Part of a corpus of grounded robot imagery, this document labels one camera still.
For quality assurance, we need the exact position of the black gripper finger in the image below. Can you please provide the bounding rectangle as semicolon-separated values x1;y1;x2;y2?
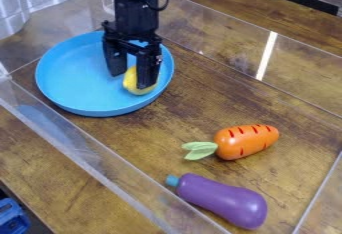
103;39;127;77
137;52;162;89

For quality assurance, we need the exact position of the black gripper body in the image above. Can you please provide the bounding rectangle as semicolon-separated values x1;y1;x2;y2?
102;0;163;57

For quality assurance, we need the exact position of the yellow toy lemon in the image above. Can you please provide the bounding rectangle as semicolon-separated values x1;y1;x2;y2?
123;66;157;96

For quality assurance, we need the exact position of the blue round tray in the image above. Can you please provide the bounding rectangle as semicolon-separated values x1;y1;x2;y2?
35;31;175;117

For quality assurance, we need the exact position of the orange toy carrot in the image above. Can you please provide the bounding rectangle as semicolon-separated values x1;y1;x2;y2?
182;124;279;160

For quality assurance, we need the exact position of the purple toy eggplant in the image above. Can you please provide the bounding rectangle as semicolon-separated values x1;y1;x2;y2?
166;173;267;230

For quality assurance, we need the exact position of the blue object at corner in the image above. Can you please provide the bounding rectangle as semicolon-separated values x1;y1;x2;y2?
0;198;31;234

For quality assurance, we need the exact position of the clear acrylic enclosure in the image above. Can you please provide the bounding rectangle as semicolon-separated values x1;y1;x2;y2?
0;0;342;234

